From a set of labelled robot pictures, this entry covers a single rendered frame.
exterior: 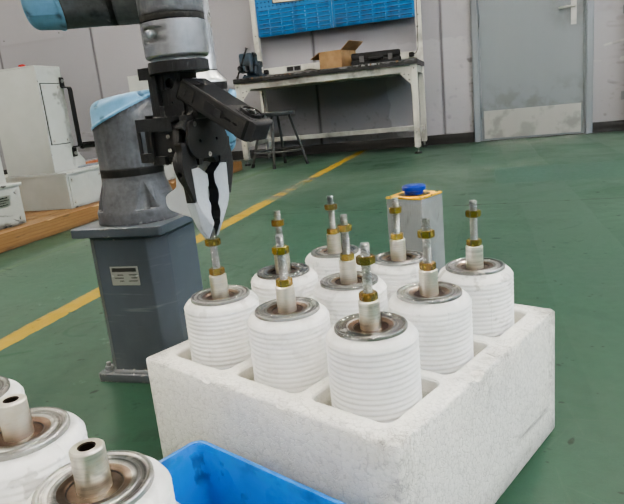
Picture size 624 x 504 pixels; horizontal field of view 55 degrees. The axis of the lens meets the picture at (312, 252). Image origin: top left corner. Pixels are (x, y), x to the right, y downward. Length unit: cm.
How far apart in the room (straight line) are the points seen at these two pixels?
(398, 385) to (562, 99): 536
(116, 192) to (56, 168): 223
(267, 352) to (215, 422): 12
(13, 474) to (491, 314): 55
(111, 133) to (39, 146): 226
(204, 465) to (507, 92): 534
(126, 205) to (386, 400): 67
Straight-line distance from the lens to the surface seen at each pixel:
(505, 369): 74
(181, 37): 72
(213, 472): 73
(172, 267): 112
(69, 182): 332
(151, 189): 113
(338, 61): 548
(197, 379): 74
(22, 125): 343
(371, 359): 58
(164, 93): 76
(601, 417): 99
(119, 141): 112
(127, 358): 121
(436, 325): 68
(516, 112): 585
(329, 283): 77
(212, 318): 74
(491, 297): 78
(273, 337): 66
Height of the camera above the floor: 48
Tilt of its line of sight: 14 degrees down
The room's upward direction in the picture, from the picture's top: 6 degrees counter-clockwise
